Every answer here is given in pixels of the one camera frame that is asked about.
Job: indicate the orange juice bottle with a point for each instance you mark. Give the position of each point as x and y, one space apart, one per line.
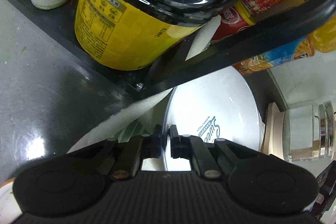
288 53

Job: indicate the glass electric kettle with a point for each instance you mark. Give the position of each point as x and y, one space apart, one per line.
307 132

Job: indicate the patterned fringed table cloth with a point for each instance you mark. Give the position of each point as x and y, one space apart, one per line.
131 115

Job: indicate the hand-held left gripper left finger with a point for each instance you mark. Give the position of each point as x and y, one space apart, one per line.
153 145

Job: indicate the large white plate blue print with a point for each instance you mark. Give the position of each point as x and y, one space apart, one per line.
218 98

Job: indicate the black metal rack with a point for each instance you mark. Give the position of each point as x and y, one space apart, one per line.
236 50

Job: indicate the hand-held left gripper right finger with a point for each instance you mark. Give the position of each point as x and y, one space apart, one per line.
177 145

